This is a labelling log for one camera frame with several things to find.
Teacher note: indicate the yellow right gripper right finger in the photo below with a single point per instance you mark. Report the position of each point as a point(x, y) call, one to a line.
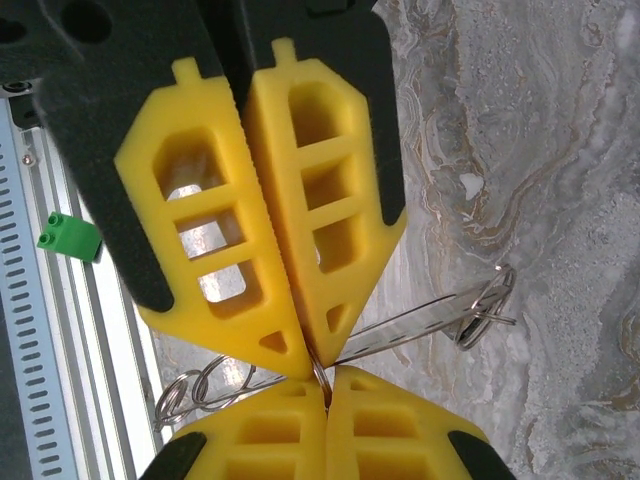
point(400, 430)

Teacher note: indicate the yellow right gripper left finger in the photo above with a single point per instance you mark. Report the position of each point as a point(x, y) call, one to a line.
point(280, 440)

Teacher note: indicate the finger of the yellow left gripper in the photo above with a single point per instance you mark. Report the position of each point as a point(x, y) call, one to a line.
point(280, 200)
point(150, 280)

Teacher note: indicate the green toy brick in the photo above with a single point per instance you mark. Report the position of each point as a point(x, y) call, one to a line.
point(70, 240)

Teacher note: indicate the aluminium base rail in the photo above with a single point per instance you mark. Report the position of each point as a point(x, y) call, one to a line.
point(100, 325)

